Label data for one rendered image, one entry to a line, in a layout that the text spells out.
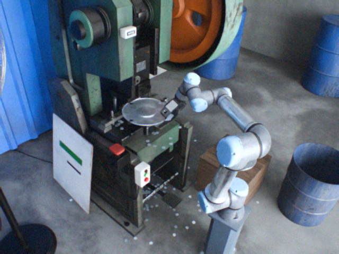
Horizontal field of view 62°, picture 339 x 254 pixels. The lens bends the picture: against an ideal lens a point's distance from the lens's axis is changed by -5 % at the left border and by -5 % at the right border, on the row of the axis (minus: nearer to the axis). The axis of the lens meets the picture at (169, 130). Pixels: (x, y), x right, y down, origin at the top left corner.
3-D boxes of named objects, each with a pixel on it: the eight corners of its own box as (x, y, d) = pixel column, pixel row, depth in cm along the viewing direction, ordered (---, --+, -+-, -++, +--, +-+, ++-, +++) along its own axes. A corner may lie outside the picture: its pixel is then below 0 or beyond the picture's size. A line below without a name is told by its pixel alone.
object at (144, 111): (179, 110, 182) (179, 109, 181) (147, 132, 163) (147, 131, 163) (145, 93, 196) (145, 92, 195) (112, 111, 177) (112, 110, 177)
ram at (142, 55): (154, 91, 177) (156, 44, 159) (137, 100, 168) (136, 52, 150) (134, 81, 186) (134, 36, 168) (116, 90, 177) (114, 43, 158)
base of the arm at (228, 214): (248, 209, 165) (251, 198, 159) (236, 227, 155) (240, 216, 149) (224, 196, 172) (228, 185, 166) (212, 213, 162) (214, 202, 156)
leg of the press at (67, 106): (145, 227, 205) (145, 123, 150) (134, 237, 197) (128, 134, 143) (68, 164, 250) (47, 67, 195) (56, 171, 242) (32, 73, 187)
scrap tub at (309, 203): (334, 203, 227) (361, 160, 198) (318, 239, 201) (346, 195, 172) (286, 178, 248) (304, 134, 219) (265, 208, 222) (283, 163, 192)
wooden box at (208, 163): (260, 187, 239) (271, 156, 217) (237, 216, 215) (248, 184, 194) (220, 164, 258) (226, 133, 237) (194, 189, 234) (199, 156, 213)
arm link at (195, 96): (216, 101, 143) (207, 84, 148) (195, 105, 139) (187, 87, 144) (211, 110, 150) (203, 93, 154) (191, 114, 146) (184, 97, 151)
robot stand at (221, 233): (236, 250, 193) (252, 208, 166) (223, 271, 181) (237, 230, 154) (212, 235, 201) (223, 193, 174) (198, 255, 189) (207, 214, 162)
